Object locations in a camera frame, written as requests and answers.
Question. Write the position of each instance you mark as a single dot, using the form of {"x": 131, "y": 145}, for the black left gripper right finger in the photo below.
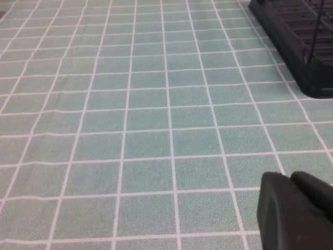
{"x": 312, "y": 190}

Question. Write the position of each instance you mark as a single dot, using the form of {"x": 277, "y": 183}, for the green white checkered tablecloth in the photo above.
{"x": 145, "y": 125}

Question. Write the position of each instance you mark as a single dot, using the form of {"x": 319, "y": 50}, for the black plastic drip tray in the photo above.
{"x": 288, "y": 34}

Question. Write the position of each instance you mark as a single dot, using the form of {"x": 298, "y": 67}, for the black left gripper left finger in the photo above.
{"x": 281, "y": 216}

